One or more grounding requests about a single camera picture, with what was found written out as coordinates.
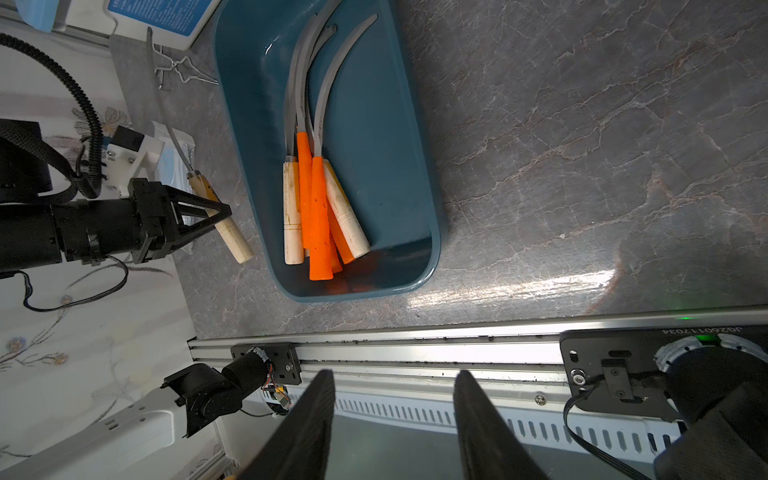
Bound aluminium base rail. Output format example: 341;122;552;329
189;307;767;464

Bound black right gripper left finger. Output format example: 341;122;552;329
236;369;335;479

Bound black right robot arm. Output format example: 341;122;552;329
237;345;767;479

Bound white storage box blue lid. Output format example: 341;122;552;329
1;0;220;50

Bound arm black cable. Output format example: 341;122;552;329
562;374;655;480
0;32;130;313

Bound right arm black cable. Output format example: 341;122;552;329
562;374;655;480

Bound wooden handle sickle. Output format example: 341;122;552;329
146;26;254;264
282;13;317;265
313;15;377;264

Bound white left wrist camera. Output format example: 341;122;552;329
102;126;165;198

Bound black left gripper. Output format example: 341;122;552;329
128;178;232;264

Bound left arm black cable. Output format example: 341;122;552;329
0;32;130;313

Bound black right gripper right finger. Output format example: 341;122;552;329
453;370;547;479

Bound thin orange handle sickle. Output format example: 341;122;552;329
328;207;355;265

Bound orange handle sickle group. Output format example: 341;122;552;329
330;239;343;274

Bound teal plastic storage bin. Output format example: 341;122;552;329
213;1;447;303

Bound bagged blue face masks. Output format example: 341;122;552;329
152;121;195;193

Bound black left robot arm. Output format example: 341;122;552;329
1;142;230;479

